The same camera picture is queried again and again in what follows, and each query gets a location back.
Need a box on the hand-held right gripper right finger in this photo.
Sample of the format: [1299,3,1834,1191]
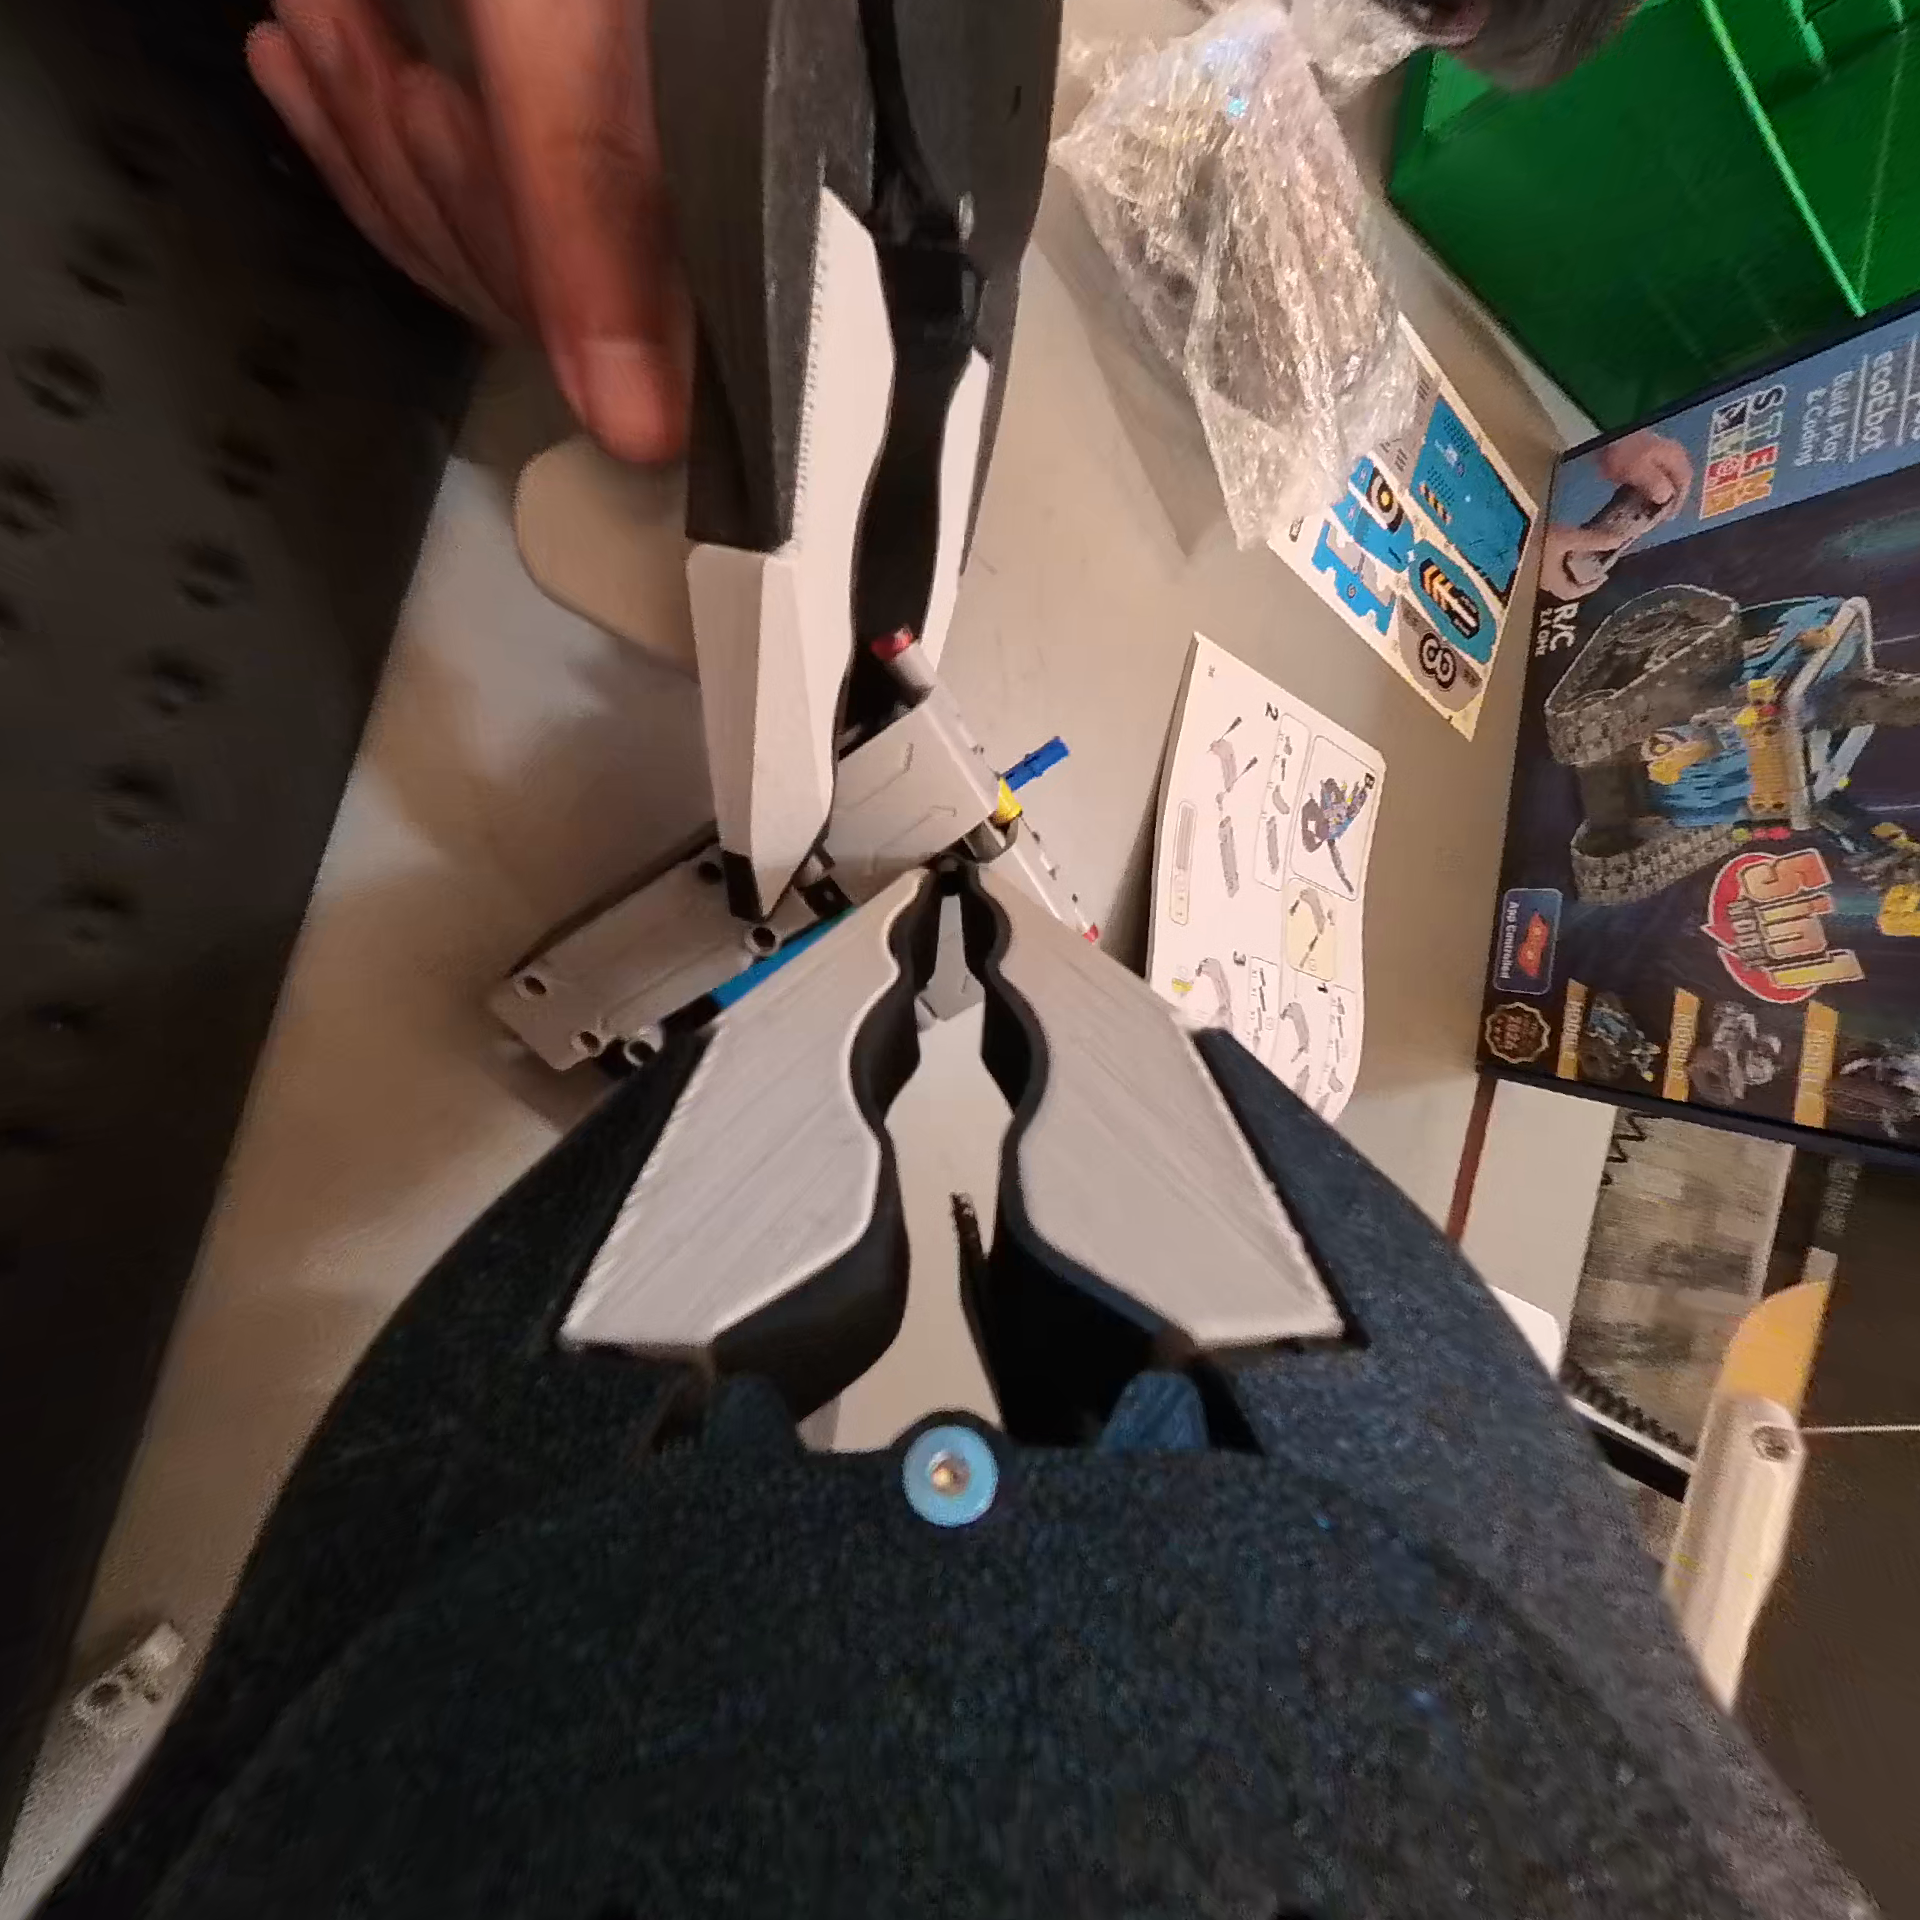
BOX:
[970,865,1346,1396]

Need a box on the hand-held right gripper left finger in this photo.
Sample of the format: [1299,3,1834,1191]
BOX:
[558,871,934,1420]

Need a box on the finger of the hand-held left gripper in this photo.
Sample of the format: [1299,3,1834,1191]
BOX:
[689,187,904,920]
[857,224,995,649]

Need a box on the grey brick robot chassis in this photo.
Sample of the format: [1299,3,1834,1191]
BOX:
[488,630,1105,1075]

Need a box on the open instruction booklet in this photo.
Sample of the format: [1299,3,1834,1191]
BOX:
[1144,630,1391,1124]

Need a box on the blue sticker sheet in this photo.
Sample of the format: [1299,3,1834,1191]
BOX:
[1264,310,1543,744]

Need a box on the black perforated chair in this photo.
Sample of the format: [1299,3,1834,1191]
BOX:
[0,0,489,1800]

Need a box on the robot kit box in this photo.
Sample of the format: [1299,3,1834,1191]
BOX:
[1475,293,1920,1168]

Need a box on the green plastic bin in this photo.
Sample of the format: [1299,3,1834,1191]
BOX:
[1383,0,1920,433]

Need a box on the small grey brick piece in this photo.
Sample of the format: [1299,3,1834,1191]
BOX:
[72,1623,192,1729]

